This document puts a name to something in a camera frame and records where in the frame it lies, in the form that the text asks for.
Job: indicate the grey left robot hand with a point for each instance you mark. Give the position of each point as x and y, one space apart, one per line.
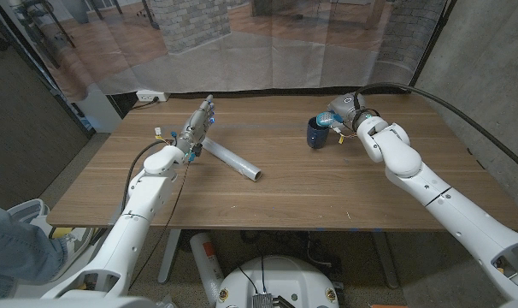
195 126

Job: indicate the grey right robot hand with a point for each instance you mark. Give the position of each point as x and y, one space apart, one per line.
344 104

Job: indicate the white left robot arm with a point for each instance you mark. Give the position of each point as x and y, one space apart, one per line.
143 205

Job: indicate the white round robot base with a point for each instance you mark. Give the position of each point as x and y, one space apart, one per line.
280 282

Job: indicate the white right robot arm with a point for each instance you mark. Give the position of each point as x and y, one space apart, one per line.
438 197

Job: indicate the dark blue cup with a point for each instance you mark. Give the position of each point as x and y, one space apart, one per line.
317 137

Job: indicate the clear plastic wrap roll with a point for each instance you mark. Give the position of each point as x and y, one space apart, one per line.
237 161

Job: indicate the white power strip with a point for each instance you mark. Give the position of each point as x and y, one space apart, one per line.
150 96

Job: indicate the printed room backdrop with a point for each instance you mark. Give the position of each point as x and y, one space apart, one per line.
250 55

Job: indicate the black backdrop stand pole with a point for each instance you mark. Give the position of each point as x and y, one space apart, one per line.
432 47
41 68

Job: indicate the grey table leg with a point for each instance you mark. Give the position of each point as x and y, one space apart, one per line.
169 256
386 261

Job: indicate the white roll with orange label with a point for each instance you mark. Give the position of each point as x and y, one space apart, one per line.
205 261

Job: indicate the white sneaker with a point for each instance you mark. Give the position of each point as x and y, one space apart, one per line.
77 244
28 210

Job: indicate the person's leg in jeans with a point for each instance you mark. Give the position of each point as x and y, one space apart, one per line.
15 252

